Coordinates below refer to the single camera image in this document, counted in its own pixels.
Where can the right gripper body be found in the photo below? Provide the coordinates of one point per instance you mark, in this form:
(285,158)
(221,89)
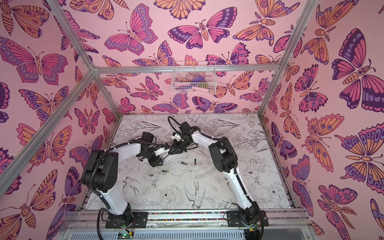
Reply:
(176,148)

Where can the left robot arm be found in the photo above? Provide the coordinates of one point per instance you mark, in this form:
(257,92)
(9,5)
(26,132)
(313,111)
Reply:
(101,171)

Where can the white wire basket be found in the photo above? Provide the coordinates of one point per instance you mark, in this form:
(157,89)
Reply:
(194,77)

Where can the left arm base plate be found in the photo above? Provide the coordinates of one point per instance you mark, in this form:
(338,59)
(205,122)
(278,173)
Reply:
(137,220)

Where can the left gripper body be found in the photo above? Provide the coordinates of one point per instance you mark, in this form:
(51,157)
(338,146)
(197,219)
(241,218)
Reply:
(154,160)

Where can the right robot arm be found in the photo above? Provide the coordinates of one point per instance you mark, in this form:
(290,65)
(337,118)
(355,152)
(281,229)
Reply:
(225,161)

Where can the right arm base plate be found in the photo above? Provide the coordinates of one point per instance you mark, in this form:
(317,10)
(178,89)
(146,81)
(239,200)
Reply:
(235,219)

